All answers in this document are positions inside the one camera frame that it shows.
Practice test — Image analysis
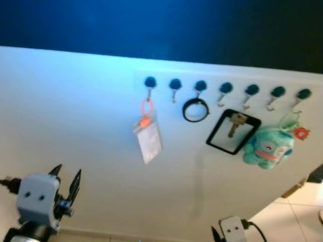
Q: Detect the brown cardboard box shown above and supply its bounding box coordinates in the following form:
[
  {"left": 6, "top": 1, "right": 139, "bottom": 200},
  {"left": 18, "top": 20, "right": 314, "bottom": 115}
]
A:
[{"left": 282, "top": 181, "right": 306, "bottom": 199}]

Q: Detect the orange round charm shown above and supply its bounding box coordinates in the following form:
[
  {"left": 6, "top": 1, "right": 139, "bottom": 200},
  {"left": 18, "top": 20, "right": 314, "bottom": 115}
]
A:
[{"left": 293, "top": 127, "right": 310, "bottom": 141}]

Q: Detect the brass key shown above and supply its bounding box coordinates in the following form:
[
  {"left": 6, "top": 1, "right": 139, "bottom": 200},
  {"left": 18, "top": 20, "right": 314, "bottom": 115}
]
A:
[{"left": 227, "top": 113, "right": 249, "bottom": 139}]

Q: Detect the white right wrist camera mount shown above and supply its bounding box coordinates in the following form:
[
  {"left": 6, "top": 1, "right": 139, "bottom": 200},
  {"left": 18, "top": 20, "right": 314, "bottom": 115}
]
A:
[{"left": 219, "top": 216, "right": 248, "bottom": 242}]

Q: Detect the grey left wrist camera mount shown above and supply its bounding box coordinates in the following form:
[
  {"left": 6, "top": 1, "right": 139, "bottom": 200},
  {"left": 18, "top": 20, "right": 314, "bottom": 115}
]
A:
[{"left": 16, "top": 172, "right": 61, "bottom": 225}]

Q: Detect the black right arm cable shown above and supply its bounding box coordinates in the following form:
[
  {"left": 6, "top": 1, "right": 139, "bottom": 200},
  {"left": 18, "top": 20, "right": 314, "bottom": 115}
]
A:
[{"left": 242, "top": 219, "right": 268, "bottom": 242}]

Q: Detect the clear badge holder orange strap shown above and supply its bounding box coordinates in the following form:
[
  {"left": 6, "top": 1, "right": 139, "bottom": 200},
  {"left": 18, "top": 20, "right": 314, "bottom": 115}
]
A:
[{"left": 133, "top": 98, "right": 163, "bottom": 165}]

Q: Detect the black frame card holder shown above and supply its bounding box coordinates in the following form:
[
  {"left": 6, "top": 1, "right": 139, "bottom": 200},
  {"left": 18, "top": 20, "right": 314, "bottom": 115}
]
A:
[{"left": 206, "top": 109, "right": 262, "bottom": 156}]

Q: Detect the teal plush toy keychain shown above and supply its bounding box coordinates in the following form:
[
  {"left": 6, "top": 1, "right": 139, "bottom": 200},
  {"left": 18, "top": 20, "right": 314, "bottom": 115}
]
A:
[{"left": 242, "top": 110, "right": 303, "bottom": 170}]

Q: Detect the dark teal wall hook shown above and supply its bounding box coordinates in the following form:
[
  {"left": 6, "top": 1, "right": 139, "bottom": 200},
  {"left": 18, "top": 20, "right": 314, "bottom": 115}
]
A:
[
  {"left": 169, "top": 78, "right": 182, "bottom": 103},
  {"left": 292, "top": 88, "right": 312, "bottom": 112},
  {"left": 266, "top": 86, "right": 286, "bottom": 111},
  {"left": 194, "top": 80, "right": 208, "bottom": 100},
  {"left": 218, "top": 82, "right": 233, "bottom": 107},
  {"left": 243, "top": 84, "right": 259, "bottom": 109},
  {"left": 144, "top": 76, "right": 157, "bottom": 101}
]

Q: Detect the black ring band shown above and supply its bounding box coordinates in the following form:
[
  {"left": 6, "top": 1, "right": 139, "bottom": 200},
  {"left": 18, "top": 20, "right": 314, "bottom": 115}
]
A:
[{"left": 182, "top": 98, "right": 210, "bottom": 123}]

